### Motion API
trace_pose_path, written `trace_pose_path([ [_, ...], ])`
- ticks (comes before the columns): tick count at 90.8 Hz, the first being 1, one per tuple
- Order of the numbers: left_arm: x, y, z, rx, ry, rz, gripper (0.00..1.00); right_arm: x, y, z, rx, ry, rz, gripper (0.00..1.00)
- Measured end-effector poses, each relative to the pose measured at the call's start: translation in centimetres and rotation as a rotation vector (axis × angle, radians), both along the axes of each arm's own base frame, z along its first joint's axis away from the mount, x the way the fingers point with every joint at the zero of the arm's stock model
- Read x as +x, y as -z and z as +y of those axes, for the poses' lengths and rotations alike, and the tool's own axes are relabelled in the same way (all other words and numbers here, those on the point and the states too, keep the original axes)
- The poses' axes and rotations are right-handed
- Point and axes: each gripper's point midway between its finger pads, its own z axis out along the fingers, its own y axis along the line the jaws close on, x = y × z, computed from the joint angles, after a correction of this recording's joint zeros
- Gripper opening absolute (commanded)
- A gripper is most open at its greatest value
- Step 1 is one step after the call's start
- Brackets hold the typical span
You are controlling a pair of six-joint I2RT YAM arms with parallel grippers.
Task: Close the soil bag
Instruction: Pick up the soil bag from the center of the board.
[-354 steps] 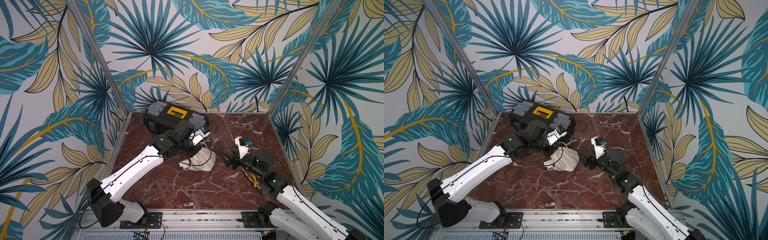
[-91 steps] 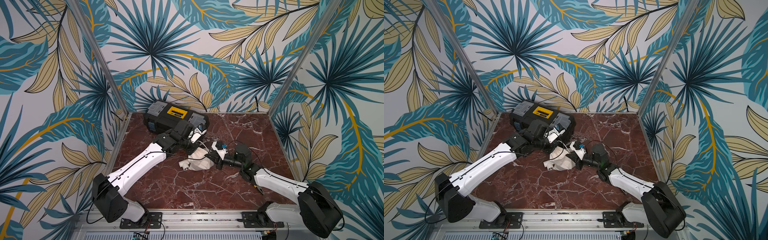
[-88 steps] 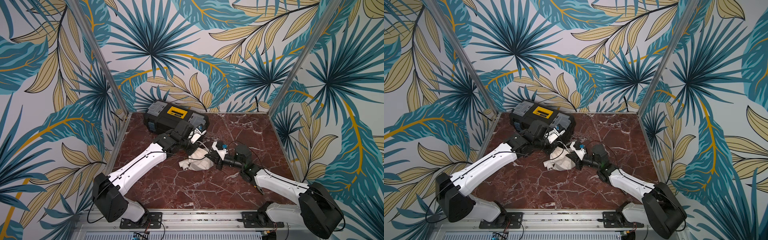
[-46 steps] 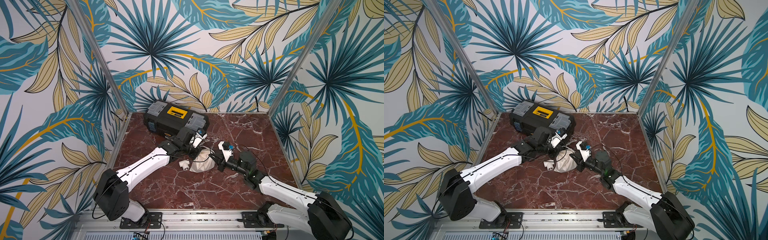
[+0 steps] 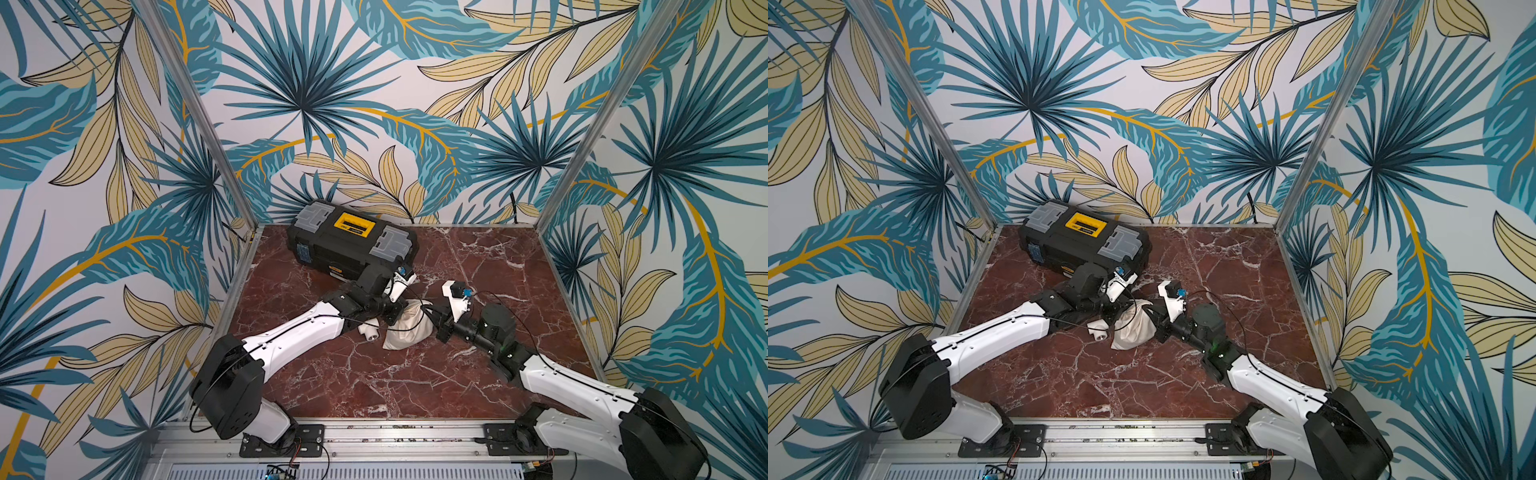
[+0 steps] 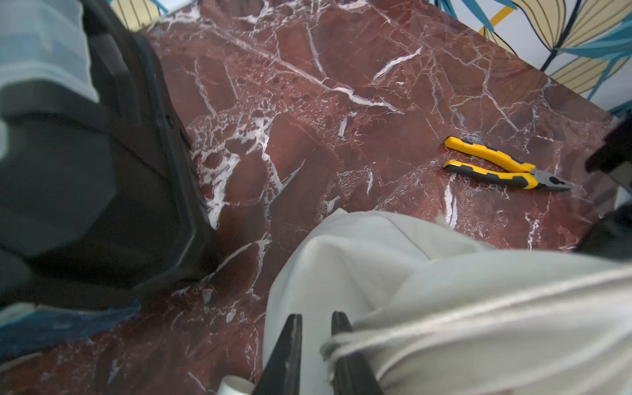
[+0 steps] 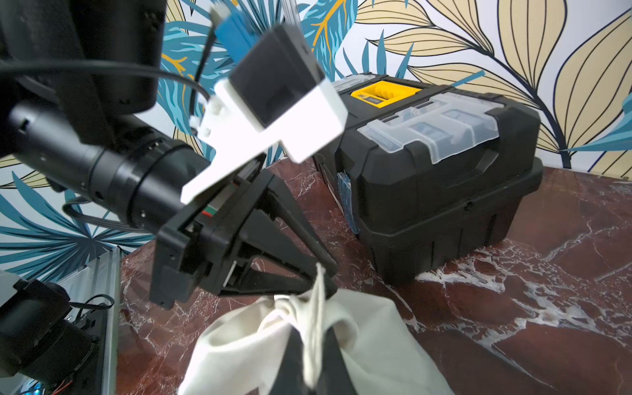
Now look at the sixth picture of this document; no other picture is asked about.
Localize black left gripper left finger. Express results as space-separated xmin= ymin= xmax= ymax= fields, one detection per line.
xmin=252 ymin=314 xmax=303 ymax=395

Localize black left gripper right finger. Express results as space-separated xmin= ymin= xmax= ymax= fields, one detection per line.
xmin=331 ymin=311 xmax=384 ymax=395

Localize white cloth soil bag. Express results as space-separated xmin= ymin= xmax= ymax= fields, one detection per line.
xmin=263 ymin=210 xmax=631 ymax=394

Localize white bag drawstring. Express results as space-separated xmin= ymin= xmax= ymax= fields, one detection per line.
xmin=320 ymin=267 xmax=631 ymax=370

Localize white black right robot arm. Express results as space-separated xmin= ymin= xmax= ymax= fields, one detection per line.
xmin=574 ymin=115 xmax=631 ymax=262

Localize white PVC tee fitting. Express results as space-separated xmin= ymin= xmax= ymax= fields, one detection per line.
xmin=217 ymin=375 xmax=256 ymax=395

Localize black yellow plastic toolbox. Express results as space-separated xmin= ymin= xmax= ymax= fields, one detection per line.
xmin=0 ymin=0 xmax=223 ymax=364

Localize yellow black pliers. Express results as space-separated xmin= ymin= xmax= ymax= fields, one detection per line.
xmin=443 ymin=136 xmax=575 ymax=192

